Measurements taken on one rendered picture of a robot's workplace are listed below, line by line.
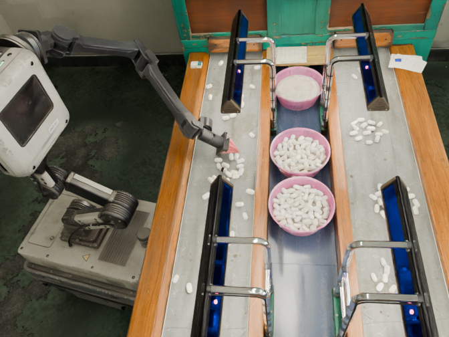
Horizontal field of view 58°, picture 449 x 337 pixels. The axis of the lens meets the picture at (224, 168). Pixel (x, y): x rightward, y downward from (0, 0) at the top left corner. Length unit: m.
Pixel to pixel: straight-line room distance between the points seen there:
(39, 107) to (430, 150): 1.56
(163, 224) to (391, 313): 0.90
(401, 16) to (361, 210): 1.10
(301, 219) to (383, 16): 1.19
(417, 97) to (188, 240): 1.27
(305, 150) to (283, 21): 0.75
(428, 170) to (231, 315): 0.99
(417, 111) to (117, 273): 1.57
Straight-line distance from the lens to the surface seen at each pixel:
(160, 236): 1.67
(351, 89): 2.18
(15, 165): 1.52
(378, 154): 1.91
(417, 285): 1.21
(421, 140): 1.98
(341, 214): 1.67
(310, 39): 2.37
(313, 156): 1.86
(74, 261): 2.11
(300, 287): 1.62
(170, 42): 3.52
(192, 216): 1.72
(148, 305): 1.57
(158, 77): 1.86
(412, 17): 2.41
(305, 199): 1.73
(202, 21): 2.34
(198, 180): 1.82
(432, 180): 1.85
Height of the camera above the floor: 2.19
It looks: 52 degrees down
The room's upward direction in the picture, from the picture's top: 10 degrees counter-clockwise
